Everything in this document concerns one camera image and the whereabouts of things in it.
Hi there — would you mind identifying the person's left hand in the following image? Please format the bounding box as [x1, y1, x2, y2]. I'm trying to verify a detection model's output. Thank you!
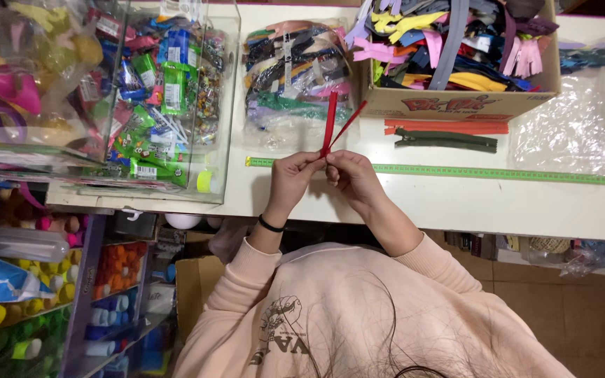
[263, 151, 328, 217]

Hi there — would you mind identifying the person's right hand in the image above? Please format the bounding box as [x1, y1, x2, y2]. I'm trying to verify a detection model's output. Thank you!
[325, 149, 388, 210]

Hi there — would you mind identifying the red zipper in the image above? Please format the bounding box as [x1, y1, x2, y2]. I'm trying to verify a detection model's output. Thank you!
[319, 91, 369, 158]

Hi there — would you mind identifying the black wristband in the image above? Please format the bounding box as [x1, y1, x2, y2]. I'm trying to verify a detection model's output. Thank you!
[258, 213, 286, 233]

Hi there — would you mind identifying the clear bag of zippers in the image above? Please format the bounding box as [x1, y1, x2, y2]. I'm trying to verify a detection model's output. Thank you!
[242, 19, 357, 149]

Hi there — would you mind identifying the dark green zipper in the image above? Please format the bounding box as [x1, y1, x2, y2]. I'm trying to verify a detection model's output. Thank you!
[394, 129, 499, 154]

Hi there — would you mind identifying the orange zipper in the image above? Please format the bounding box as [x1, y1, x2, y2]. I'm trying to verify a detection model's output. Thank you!
[384, 119, 509, 135]

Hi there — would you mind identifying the green measuring tape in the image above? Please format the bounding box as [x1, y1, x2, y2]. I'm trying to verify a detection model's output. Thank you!
[245, 156, 605, 188]

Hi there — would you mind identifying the clear case of candy packets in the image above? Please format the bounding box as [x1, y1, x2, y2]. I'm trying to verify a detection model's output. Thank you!
[79, 0, 242, 204]

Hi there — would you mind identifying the pink sweatshirt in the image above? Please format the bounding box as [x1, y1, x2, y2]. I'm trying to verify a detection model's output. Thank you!
[173, 232, 577, 378]

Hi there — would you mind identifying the cardboard box of mixed zippers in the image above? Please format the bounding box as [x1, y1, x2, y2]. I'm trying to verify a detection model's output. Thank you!
[346, 0, 562, 123]

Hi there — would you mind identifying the brown cardboard box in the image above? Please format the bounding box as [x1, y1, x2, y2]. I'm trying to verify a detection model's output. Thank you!
[175, 255, 227, 342]

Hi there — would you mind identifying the shelf of assorted goods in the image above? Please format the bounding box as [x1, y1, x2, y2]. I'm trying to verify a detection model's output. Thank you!
[443, 231, 605, 279]

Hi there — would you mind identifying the large clear plastic bag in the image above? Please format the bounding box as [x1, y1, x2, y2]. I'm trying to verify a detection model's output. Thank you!
[508, 36, 605, 178]

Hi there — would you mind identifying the clear case of colourful toys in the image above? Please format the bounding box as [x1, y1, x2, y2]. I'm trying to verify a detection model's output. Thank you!
[0, 0, 125, 168]

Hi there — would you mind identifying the clear plastic tube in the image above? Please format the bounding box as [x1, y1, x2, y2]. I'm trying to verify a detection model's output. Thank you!
[0, 225, 70, 263]

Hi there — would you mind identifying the rack of thread spools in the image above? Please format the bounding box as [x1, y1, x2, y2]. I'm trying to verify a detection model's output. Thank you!
[0, 212, 177, 378]

